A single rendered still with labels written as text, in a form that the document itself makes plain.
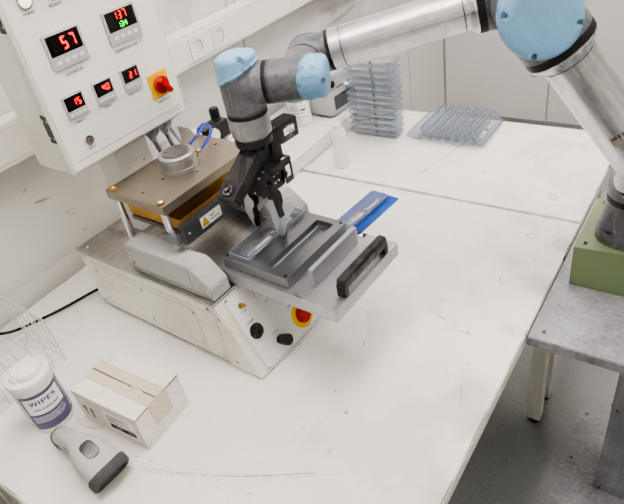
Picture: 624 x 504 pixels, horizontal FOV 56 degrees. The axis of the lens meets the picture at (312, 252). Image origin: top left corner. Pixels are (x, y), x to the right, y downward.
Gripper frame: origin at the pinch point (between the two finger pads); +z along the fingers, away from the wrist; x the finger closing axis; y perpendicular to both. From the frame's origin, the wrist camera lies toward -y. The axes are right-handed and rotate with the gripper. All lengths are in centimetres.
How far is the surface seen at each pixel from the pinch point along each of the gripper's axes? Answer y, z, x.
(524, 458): 40, 101, -43
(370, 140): 84, 26, 29
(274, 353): -11.4, 23.3, -5.0
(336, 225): 8.1, 1.3, -11.4
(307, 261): -3.6, 1.8, -12.4
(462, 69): 242, 65, 67
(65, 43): -7, -39, 34
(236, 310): -13.3, 11.6, 0.5
